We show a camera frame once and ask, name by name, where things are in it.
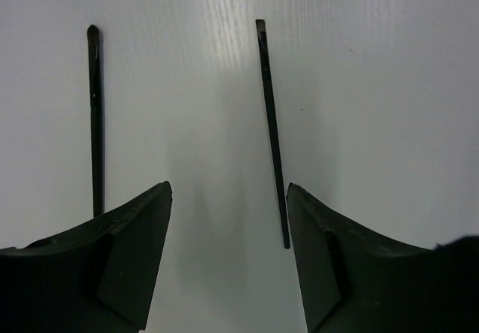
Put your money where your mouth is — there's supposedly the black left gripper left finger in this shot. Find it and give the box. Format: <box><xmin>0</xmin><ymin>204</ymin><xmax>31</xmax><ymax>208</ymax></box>
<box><xmin>1</xmin><ymin>181</ymin><xmax>173</xmax><ymax>332</ymax></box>

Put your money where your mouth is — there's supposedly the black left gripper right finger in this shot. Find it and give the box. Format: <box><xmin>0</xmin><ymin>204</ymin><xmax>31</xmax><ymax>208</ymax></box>
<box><xmin>287</xmin><ymin>184</ymin><xmax>478</xmax><ymax>332</ymax></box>

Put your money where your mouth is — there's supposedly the black small-head makeup brush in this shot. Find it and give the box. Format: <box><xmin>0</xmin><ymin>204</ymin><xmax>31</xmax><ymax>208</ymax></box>
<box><xmin>87</xmin><ymin>25</ymin><xmax>104</xmax><ymax>217</ymax></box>

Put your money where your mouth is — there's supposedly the thin black eyeliner pencil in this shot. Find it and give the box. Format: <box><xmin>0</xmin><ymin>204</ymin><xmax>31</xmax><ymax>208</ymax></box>
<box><xmin>255</xmin><ymin>19</ymin><xmax>290</xmax><ymax>249</ymax></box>

